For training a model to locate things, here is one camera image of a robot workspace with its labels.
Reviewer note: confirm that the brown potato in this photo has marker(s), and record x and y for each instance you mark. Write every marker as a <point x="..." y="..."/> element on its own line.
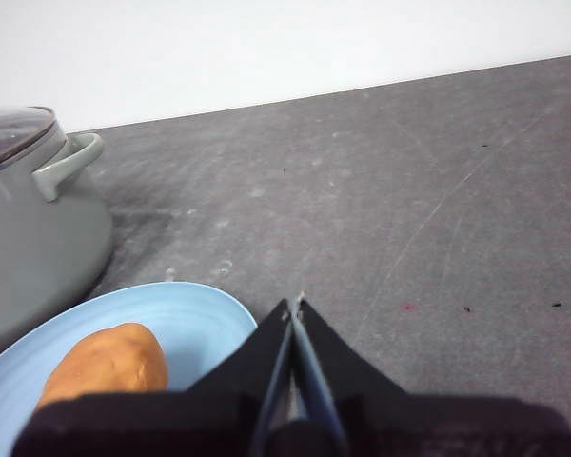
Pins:
<point x="109" y="362"/>

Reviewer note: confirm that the blue round plate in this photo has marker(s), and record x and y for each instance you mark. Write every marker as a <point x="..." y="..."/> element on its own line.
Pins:
<point x="195" y="323"/>

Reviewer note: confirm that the pale green electric steamer pot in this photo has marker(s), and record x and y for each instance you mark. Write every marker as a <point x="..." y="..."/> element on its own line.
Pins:
<point x="38" y="247"/>

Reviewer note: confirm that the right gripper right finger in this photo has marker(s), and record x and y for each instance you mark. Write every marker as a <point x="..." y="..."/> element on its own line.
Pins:
<point x="409" y="423"/>

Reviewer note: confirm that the glass lid with green knob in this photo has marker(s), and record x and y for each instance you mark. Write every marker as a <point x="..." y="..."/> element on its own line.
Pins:
<point x="14" y="135"/>

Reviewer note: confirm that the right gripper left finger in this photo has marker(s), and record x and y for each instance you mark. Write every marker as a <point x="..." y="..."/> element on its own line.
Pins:
<point x="171" y="423"/>

